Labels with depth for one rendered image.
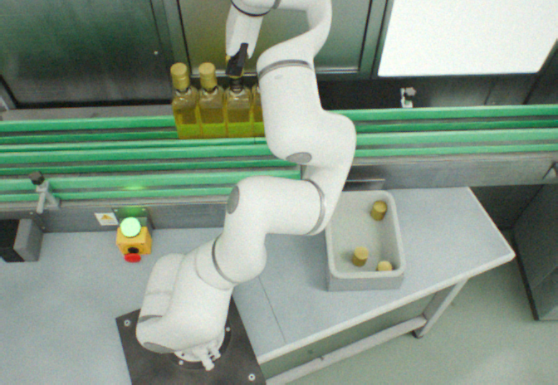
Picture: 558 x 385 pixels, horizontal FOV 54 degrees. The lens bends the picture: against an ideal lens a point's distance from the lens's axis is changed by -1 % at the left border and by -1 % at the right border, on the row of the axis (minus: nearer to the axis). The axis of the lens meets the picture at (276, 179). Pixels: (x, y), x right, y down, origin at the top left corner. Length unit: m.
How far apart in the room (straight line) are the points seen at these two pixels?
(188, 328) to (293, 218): 0.24
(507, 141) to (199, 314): 0.88
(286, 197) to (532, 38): 0.82
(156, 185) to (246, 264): 0.52
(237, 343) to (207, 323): 0.39
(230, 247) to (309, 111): 0.22
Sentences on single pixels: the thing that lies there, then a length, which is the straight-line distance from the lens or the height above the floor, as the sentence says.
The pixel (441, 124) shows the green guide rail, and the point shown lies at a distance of 1.44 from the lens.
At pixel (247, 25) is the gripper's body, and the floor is 1.32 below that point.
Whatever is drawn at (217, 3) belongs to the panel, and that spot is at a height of 1.22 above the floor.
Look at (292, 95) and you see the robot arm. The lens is 0.77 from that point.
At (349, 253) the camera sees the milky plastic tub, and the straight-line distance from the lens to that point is 1.36.
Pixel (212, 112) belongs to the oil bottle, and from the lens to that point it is 1.23.
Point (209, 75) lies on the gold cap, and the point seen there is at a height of 1.16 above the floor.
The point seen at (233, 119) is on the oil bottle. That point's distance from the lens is 1.24.
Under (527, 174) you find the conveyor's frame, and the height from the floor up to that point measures 0.81.
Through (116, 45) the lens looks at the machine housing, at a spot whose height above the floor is 1.08.
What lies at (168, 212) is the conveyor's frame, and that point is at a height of 0.84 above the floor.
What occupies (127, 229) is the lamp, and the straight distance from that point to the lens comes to 1.33.
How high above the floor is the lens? 1.99
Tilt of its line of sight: 57 degrees down
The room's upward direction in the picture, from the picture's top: straight up
